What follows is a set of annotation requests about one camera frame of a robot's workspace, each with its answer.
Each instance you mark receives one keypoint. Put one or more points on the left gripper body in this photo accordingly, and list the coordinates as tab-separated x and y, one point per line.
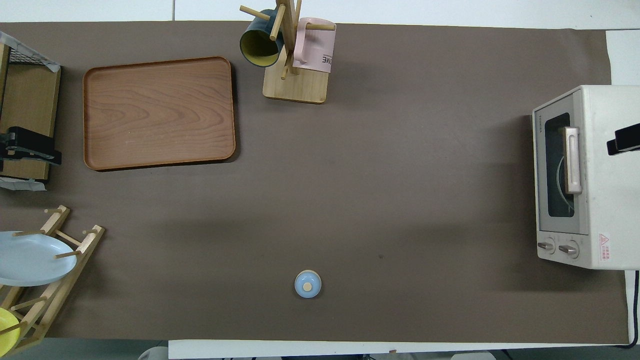
30	139

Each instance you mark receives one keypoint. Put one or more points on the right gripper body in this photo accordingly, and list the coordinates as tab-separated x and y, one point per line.
630	134

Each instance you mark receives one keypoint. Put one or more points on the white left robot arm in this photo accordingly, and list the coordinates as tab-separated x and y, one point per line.
152	354

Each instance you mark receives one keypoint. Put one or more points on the white toaster oven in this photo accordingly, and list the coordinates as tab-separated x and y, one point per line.
610	200

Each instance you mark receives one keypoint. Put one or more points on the silver oven knob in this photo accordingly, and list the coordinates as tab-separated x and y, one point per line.
546	246
569	249

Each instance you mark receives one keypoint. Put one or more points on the wooden shelf unit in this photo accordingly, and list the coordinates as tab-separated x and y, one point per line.
27	100

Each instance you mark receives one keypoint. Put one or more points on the white foam wrap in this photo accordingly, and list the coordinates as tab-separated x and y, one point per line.
22	184
30	50

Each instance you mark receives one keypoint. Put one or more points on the light blue plate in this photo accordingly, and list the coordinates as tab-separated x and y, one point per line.
30	257

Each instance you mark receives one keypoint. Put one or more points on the brown wooden tray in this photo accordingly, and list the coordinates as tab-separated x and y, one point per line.
159	113

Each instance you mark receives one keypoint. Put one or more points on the wooden plate rack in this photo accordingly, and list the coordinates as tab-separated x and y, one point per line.
50	295

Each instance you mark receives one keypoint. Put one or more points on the yellow plate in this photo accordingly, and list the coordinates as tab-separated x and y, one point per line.
6	330

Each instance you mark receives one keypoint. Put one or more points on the dark teal mug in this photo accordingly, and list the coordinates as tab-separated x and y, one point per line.
257	47

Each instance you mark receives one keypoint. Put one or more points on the brown table mat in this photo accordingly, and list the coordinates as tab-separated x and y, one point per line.
380	175

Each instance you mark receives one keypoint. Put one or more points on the wooden mug tree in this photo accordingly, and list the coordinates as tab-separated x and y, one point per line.
295	87

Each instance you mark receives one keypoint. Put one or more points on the pink mug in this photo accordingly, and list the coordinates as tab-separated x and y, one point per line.
314	47

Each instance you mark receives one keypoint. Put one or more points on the blue jar with wooden lid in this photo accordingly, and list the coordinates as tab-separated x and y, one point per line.
307	284

